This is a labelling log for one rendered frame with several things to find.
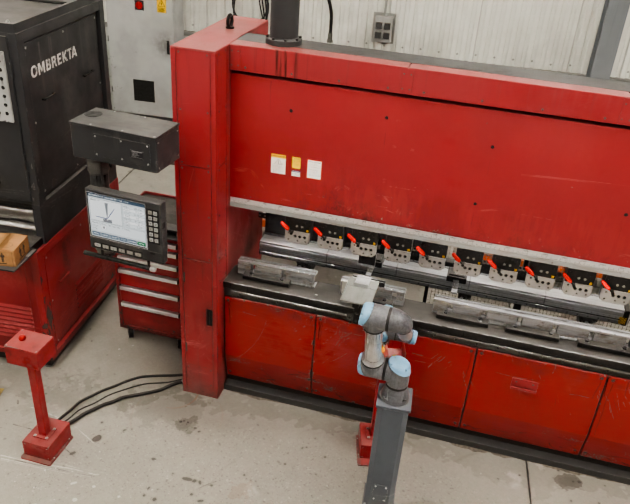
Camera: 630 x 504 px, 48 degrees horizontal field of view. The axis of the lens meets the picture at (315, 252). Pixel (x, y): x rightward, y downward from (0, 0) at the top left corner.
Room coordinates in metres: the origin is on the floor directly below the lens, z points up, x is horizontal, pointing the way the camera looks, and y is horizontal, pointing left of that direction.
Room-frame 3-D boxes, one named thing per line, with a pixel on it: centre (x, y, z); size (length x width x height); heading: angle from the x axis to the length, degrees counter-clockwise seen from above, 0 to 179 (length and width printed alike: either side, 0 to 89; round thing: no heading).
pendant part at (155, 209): (3.30, 1.00, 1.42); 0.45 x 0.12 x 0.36; 73
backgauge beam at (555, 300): (3.79, -0.77, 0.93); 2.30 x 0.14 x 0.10; 77
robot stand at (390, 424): (2.81, -0.47, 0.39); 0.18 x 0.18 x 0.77; 82
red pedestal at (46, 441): (3.01, 1.52, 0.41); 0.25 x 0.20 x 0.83; 167
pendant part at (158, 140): (3.40, 1.02, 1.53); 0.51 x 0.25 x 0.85; 73
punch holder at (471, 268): (3.46, -0.87, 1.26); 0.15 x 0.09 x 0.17; 77
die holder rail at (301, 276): (3.72, 0.22, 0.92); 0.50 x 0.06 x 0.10; 77
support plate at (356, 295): (3.45, -0.28, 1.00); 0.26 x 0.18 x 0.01; 167
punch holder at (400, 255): (3.55, -0.48, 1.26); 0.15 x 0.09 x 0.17; 77
